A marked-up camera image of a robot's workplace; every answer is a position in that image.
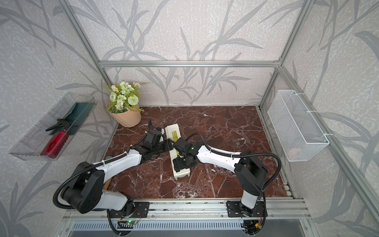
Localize aluminium front rail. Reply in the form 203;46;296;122
59;197;311;221

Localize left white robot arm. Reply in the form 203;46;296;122
52;128;174;214

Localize red spray bottle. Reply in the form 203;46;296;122
40;119;72;159

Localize cream dispenser lid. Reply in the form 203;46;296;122
165;124;190;180

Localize dark green folded cloth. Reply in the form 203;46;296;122
50;102;96;136

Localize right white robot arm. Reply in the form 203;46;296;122
168;133;282;217

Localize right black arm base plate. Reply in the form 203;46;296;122
226;200;267;217

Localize white wire mesh basket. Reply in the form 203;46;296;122
268;90;330;162

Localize blue hand rake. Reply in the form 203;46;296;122
103;178;112;190

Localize terracotta flower pot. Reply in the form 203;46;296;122
106;101;141;127

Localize pink item in basket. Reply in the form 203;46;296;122
287;148;302;160

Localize clear plastic wall shelf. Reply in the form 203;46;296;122
9;92;96;161

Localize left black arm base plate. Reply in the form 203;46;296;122
120;201;150;218

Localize white green artificial flowers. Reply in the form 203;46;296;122
105;81;144;114

